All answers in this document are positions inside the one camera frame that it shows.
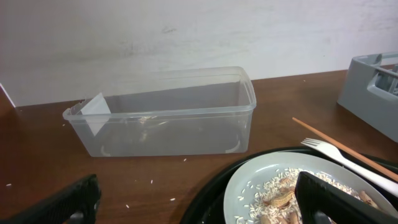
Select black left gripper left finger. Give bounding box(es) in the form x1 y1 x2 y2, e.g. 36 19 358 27
1 174 101 224

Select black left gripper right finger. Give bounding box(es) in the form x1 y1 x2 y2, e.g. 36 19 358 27
295 172 397 224

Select rice and peanut shells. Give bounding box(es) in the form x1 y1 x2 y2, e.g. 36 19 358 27
223 165 387 224

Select white plastic fork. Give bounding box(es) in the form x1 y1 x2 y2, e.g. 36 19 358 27
301 138 397 197

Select grey plate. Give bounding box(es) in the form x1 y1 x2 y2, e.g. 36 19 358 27
223 152 397 224

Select wooden chopstick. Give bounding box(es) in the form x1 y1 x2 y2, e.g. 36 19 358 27
292 117 397 182

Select grey dishwasher rack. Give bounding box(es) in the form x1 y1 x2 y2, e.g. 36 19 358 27
338 52 397 142

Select round black tray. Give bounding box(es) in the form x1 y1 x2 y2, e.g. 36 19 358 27
179 146 398 224

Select clear plastic bin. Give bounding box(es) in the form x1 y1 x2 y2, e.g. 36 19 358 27
63 67 256 157

